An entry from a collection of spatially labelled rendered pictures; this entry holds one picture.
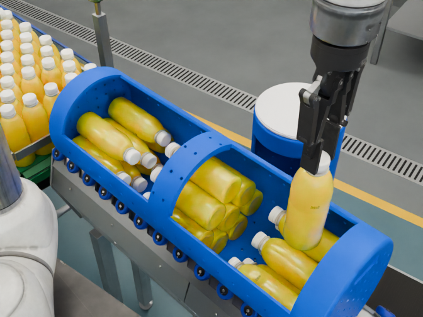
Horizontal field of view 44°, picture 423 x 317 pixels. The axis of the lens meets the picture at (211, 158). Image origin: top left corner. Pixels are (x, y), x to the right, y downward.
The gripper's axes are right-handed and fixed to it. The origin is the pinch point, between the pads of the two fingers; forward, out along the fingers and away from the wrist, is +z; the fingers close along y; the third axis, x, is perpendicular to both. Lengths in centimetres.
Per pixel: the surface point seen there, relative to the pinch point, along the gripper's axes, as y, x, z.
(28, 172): -13, 88, 58
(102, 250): -4, 72, 92
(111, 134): -1, 58, 32
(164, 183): -5.5, 32.8, 28.3
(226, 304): -6, 13, 54
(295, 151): 42, 30, 49
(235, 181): 6.2, 22.3, 28.6
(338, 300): -3.6, -11.5, 27.6
